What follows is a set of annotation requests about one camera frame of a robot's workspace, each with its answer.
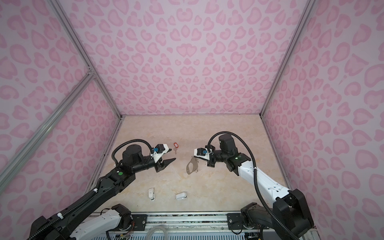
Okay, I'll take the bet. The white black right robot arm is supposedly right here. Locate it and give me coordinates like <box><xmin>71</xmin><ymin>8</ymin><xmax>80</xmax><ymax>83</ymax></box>
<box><xmin>194</xmin><ymin>131</ymin><xmax>315</xmax><ymax>240</ymax></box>

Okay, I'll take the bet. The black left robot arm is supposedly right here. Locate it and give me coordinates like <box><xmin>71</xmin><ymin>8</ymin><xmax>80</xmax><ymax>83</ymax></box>
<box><xmin>29</xmin><ymin>141</ymin><xmax>174</xmax><ymax>240</ymax></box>

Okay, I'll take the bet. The white stapler left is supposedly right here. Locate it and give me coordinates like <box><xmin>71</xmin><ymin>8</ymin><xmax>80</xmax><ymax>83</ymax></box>
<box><xmin>148</xmin><ymin>188</ymin><xmax>156</xmax><ymax>202</ymax></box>

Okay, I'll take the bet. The white stapler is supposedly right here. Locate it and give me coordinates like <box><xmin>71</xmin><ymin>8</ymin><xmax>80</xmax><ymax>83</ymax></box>
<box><xmin>148</xmin><ymin>188</ymin><xmax>156</xmax><ymax>202</ymax></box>
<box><xmin>175</xmin><ymin>192</ymin><xmax>187</xmax><ymax>200</ymax></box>

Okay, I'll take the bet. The white stapler right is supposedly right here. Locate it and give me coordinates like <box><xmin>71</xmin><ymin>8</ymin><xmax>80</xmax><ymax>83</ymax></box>
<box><xmin>175</xmin><ymin>192</ymin><xmax>187</xmax><ymax>200</ymax></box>

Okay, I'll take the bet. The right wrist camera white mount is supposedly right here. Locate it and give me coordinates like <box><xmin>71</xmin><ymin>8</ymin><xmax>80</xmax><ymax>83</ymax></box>
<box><xmin>194</xmin><ymin>145</ymin><xmax>216</xmax><ymax>158</ymax></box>

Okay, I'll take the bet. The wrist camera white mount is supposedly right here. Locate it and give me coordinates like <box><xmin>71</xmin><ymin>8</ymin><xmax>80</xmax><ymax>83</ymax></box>
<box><xmin>151</xmin><ymin>144</ymin><xmax>171</xmax><ymax>164</ymax></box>
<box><xmin>194</xmin><ymin>145</ymin><xmax>216</xmax><ymax>158</ymax></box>

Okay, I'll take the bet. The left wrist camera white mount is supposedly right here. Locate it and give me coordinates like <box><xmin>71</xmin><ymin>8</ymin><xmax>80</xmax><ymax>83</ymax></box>
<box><xmin>151</xmin><ymin>144</ymin><xmax>171</xmax><ymax>164</ymax></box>

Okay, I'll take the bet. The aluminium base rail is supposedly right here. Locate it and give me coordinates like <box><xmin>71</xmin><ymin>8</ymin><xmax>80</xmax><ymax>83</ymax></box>
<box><xmin>89</xmin><ymin>211</ymin><xmax>319</xmax><ymax>240</ymax></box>

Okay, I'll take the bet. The black corrugated cable right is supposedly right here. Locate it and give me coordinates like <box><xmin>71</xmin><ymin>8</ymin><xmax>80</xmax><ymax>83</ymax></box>
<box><xmin>206</xmin><ymin>131</ymin><xmax>301</xmax><ymax>240</ymax></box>

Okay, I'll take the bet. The aluminium diagonal frame bar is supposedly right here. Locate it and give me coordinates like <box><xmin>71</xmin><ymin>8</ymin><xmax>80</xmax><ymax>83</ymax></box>
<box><xmin>1</xmin><ymin>71</ymin><xmax>94</xmax><ymax>193</ymax></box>

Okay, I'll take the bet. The aluminium frame post left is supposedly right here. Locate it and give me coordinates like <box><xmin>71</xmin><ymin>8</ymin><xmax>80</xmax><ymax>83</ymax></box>
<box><xmin>47</xmin><ymin>0</ymin><xmax>123</xmax><ymax>120</ymax></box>

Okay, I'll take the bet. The aluminium corner frame post right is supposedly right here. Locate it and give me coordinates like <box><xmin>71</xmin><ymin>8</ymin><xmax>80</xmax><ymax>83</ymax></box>
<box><xmin>260</xmin><ymin>0</ymin><xmax>319</xmax><ymax>119</ymax></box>

